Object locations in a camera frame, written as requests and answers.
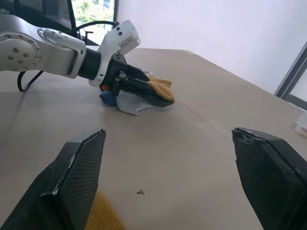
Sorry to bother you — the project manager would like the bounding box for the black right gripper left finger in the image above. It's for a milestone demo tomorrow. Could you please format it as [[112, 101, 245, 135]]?
[[0, 128, 106, 230]]

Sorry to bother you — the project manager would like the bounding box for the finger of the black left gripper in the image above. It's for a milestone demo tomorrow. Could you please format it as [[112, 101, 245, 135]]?
[[118, 76, 157, 94], [119, 64, 151, 82]]

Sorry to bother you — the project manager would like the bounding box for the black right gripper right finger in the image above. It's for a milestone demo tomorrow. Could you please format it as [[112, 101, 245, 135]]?
[[231, 127, 307, 230]]

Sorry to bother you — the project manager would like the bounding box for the light grey sock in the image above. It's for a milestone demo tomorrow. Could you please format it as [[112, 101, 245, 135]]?
[[116, 90, 164, 116]]

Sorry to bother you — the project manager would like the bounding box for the blue sock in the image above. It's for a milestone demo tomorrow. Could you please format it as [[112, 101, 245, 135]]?
[[99, 89, 118, 106]]

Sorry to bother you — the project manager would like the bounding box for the mustard yellow sock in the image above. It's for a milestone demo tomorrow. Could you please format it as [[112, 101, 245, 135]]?
[[84, 191, 127, 230], [146, 75, 174, 102]]

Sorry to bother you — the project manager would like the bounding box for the dark grey sock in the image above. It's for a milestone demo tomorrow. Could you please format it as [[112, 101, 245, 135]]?
[[134, 91, 175, 109]]

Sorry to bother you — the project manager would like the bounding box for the black clamp stand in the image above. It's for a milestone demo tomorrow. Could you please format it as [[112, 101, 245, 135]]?
[[83, 30, 94, 46]]

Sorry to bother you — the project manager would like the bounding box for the clear plastic container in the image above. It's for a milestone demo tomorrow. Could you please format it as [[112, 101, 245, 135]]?
[[294, 111, 307, 139]]

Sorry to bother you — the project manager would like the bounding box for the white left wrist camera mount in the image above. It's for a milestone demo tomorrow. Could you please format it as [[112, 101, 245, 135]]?
[[88, 20, 142, 87]]

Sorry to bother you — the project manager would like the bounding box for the black window frame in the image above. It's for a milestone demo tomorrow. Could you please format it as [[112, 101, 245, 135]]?
[[112, 0, 120, 24]]

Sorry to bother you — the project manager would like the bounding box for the grey slotted metal post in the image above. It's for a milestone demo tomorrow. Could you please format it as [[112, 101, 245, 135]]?
[[273, 40, 307, 99]]

